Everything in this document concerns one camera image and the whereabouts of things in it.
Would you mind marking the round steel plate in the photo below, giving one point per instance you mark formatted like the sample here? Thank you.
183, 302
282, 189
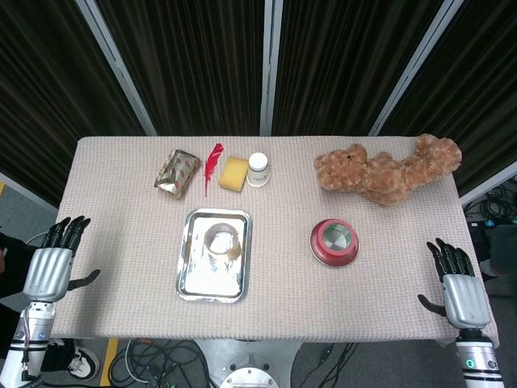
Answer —
335, 242

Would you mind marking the red tape roll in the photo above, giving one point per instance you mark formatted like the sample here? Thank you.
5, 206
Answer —
319, 242

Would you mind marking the yellow sponge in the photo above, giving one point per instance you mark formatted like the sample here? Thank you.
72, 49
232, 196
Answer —
233, 173

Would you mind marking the rectangular steel tray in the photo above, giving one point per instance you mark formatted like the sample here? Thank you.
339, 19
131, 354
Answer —
210, 279

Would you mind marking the brown plush teddy bear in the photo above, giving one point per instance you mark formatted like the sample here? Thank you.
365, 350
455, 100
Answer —
383, 175

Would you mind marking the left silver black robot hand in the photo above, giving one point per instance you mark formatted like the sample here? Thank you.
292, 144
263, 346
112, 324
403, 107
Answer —
46, 271

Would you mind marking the red feather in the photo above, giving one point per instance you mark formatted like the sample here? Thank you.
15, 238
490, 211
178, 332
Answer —
211, 163

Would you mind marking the yellow transparent tape roll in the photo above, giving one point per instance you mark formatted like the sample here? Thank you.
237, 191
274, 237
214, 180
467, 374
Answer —
210, 247

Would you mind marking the black white sneaker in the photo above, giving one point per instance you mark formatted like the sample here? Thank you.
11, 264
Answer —
85, 361

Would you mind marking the beige woven tablecloth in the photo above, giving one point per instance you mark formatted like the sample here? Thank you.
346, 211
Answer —
282, 299

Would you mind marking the grey partition frame post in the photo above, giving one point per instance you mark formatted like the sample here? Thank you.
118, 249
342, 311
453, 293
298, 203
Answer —
416, 68
270, 68
117, 68

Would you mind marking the white paper cup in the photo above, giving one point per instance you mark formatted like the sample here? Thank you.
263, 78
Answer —
257, 169

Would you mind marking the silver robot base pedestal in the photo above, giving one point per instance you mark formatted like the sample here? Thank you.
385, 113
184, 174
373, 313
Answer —
246, 363

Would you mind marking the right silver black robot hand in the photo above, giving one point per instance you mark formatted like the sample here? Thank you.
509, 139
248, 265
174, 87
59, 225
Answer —
464, 299

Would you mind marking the gold foil snack packet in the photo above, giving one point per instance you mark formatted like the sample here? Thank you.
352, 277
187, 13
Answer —
177, 173

